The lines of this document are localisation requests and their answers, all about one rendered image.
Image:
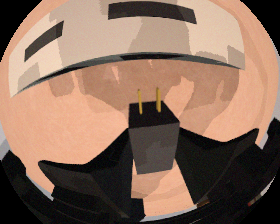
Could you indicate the black two-prong plug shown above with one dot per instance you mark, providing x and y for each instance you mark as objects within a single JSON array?
[{"x": 153, "y": 131}]

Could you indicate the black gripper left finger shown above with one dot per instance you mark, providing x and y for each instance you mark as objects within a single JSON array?
[{"x": 108, "y": 176}]

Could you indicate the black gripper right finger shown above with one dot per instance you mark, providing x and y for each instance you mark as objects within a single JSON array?
[{"x": 203, "y": 161}]

